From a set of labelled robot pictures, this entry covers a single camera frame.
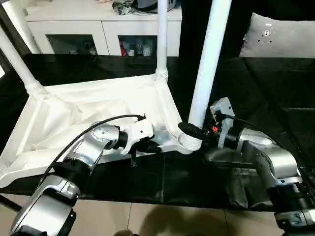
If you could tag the white plastic table leg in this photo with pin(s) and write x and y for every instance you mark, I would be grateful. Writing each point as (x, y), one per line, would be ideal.
(162, 37)
(209, 61)
(22, 68)

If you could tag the grey printed cushion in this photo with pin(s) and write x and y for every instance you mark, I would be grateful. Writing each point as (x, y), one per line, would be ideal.
(283, 41)

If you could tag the white cabinet with glass doors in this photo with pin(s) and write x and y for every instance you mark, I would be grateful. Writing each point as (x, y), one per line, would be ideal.
(73, 27)

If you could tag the black box with gold label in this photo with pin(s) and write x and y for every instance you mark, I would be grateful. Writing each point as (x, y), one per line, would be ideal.
(236, 29)

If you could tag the black metal frame leg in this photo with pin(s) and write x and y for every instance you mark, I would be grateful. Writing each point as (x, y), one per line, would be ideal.
(9, 202)

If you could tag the white plastic table top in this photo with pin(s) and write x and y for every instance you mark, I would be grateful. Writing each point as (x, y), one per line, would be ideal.
(73, 103)

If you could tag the small red bottle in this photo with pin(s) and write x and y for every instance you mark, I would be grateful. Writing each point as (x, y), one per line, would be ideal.
(122, 48)

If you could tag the black work mat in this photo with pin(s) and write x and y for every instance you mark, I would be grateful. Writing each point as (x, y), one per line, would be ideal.
(270, 93)

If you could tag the black tangled item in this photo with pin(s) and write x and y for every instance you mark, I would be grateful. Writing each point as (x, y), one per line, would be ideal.
(123, 7)

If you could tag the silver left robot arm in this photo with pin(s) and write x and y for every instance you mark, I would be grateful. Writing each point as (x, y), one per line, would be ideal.
(91, 147)

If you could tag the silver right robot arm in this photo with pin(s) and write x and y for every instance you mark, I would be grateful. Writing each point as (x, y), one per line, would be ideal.
(270, 157)

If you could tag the grey round appliance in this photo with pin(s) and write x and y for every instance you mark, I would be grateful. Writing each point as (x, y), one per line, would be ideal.
(150, 5)

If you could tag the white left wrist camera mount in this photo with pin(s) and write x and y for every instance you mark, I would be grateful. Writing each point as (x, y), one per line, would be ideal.
(139, 130)

